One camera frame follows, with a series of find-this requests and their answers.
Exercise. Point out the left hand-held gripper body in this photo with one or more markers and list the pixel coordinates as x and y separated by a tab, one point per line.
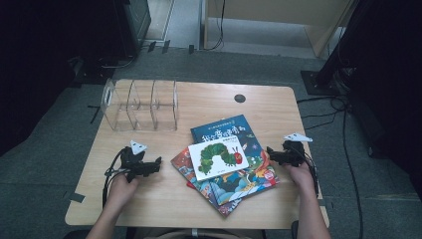
132	162

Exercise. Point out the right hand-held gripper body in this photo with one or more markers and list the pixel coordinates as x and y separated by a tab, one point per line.
293	154

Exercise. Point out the light blue monsters picture book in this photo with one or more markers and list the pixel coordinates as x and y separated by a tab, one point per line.
184	166

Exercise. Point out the red picture book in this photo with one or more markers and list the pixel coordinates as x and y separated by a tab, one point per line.
189	185

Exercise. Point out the dark blue picture book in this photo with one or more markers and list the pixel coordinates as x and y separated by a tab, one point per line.
225	127

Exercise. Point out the white caterpillar picture book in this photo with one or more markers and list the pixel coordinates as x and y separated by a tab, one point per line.
219	157

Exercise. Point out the clear acrylic book rack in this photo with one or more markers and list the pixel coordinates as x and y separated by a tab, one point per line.
139	106

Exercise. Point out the person's right hand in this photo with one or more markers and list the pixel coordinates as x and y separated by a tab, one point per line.
302	177

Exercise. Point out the person's left hand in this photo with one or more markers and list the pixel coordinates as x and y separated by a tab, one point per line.
122	191

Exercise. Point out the black table grommet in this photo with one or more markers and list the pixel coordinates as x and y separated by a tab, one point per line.
239	98

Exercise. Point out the black stand base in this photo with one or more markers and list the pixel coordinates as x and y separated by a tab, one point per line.
315	83

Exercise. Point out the black equipment cabinet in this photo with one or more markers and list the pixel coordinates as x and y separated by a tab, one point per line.
132	26

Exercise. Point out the dark curtain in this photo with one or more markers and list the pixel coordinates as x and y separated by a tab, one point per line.
36	66

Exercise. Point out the light wooden cabinet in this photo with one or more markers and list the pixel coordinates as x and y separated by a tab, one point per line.
265	10

